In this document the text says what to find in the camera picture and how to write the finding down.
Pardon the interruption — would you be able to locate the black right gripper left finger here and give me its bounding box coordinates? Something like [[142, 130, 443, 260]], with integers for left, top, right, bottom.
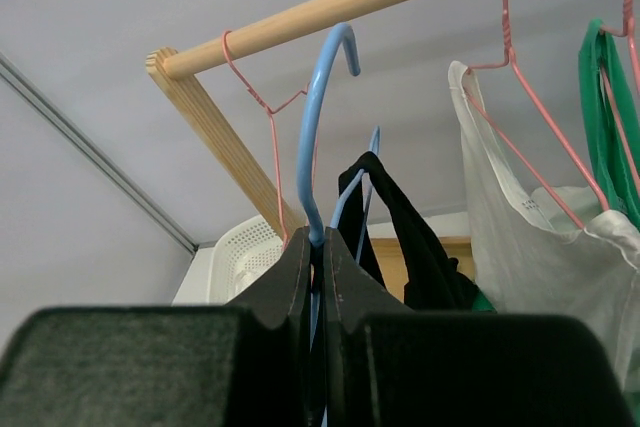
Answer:
[[1, 228, 311, 426]]

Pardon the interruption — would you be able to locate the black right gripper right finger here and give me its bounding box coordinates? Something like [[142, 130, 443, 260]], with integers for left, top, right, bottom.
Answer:
[[323, 229, 634, 426]]

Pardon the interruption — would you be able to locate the black tank top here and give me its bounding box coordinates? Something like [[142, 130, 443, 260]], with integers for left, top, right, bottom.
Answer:
[[338, 151, 495, 312]]

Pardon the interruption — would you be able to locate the pink wire hanger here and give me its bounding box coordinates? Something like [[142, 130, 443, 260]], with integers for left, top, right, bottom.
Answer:
[[221, 30, 309, 249]]

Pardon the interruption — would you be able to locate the blue wire hanger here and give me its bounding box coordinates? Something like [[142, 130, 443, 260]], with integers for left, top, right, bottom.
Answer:
[[297, 22, 382, 427]]

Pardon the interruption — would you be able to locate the cream tank top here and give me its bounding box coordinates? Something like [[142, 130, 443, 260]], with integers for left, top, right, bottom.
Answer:
[[448, 61, 639, 394]]

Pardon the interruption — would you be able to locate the pink hanger with cream top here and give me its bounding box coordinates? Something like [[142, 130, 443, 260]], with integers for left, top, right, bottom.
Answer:
[[465, 0, 609, 229]]

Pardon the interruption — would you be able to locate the green tank top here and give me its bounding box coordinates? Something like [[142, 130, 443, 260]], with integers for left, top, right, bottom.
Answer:
[[469, 18, 640, 313]]

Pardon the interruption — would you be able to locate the pink hanger with green top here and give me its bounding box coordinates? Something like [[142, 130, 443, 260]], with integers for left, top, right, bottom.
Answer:
[[600, 0, 639, 189]]

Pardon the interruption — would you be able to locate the white perforated plastic basket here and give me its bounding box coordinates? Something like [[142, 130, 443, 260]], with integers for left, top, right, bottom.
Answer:
[[206, 215, 283, 304]]

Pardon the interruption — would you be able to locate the wooden clothes rack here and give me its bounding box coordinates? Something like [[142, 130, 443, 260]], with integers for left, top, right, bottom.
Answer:
[[145, 0, 409, 237]]

